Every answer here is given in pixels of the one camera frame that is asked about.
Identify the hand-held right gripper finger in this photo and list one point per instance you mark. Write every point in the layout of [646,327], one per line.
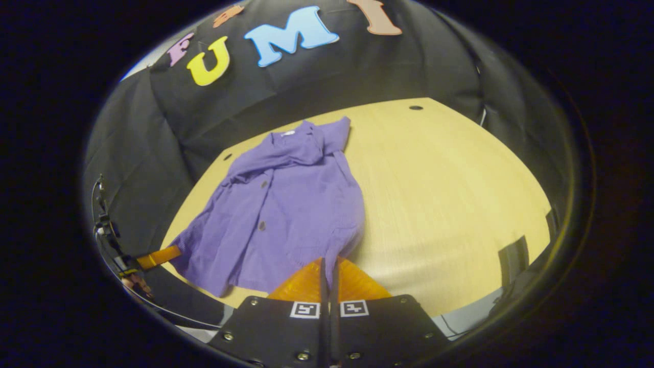
[334,327]
[324,317]

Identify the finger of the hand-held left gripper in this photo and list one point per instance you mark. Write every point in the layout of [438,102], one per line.
[158,257]

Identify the purple button shirt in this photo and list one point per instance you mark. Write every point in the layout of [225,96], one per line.
[286,214]

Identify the dark rectangular object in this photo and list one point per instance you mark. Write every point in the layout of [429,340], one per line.
[513,260]

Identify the black backdrop cloth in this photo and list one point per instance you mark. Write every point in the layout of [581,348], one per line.
[357,71]

